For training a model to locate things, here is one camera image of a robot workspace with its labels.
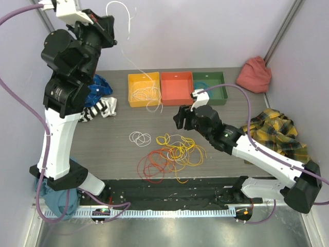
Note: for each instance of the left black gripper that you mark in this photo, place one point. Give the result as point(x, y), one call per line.
point(103, 26)

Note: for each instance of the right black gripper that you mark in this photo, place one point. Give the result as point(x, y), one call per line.
point(184, 113)

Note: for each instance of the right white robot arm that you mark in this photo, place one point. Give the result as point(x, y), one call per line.
point(295, 183)

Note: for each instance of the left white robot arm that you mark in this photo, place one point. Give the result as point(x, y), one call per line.
point(64, 103)

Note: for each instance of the red plastic bin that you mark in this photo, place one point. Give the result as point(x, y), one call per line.
point(176, 88)

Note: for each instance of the blue plaid cloth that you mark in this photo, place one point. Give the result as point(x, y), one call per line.
point(98, 89)

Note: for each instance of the green plastic bin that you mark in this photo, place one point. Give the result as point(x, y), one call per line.
point(204, 80)

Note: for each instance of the yellow plastic bin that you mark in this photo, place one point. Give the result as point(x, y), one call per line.
point(144, 90)

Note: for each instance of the black white striped cloth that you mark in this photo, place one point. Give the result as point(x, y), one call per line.
point(105, 107)

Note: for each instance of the pink cloth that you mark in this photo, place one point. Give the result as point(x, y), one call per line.
point(255, 76)

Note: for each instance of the yellow plaid shirt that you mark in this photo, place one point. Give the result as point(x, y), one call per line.
point(277, 132)

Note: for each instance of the teal cloth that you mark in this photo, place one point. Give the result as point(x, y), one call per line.
point(62, 203)

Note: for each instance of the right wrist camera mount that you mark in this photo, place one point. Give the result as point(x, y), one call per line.
point(200, 97)

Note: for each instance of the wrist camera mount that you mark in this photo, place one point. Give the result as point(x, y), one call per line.
point(200, 97)
point(67, 10)

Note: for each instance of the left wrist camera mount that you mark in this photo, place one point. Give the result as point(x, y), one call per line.
point(67, 10)

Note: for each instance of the left aluminium frame post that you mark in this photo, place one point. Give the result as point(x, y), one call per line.
point(45, 20)

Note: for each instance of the aluminium frame post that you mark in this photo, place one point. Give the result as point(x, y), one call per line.
point(45, 20)
point(288, 20)

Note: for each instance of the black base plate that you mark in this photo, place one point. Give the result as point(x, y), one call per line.
point(196, 194)

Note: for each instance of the white slotted cable duct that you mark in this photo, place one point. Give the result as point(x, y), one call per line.
point(93, 212)

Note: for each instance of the right aluminium frame post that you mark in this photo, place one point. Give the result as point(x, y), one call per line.
point(288, 20)

